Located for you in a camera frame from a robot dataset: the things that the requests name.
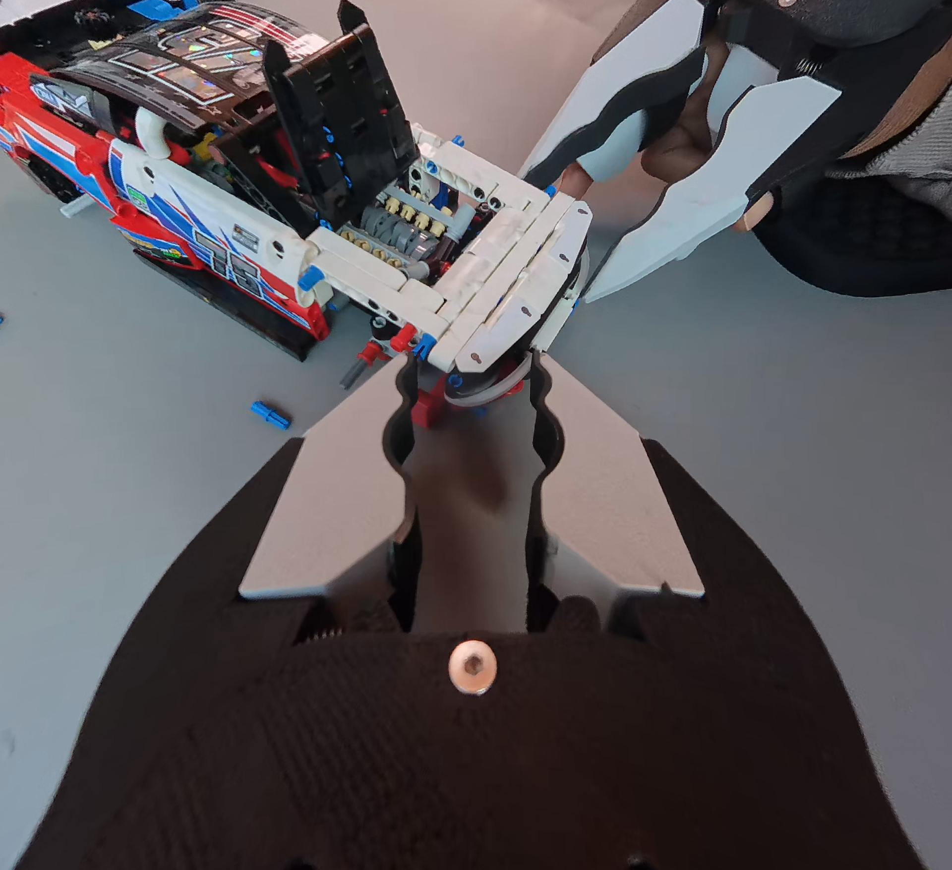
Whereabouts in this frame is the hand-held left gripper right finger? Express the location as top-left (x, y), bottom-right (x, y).
top-left (527, 353), bottom-right (708, 622)

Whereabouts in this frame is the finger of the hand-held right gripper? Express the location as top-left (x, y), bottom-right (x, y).
top-left (584, 74), bottom-right (845, 306)
top-left (519, 0), bottom-right (709, 188)

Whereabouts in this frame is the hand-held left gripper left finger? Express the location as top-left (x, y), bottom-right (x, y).
top-left (238, 355), bottom-right (421, 599)

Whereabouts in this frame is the brick-built toy race car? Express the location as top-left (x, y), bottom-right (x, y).
top-left (0, 0), bottom-right (596, 432)

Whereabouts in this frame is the person's right forearm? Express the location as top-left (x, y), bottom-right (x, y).
top-left (822, 93), bottom-right (952, 181)

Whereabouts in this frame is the grey desk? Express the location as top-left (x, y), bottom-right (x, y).
top-left (0, 0), bottom-right (952, 870)

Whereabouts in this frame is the person's right hand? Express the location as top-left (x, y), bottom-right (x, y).
top-left (558, 41), bottom-right (719, 200)

